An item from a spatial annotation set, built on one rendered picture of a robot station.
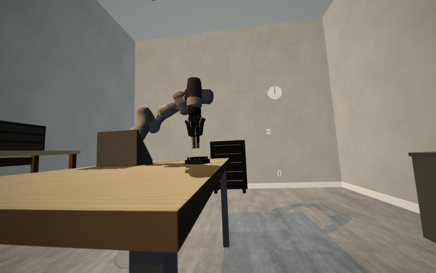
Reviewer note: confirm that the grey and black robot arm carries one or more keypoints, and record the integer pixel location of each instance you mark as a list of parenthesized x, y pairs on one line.
[(194, 96)]

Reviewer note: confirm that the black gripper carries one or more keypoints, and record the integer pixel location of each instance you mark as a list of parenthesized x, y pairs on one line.
[(195, 129)]

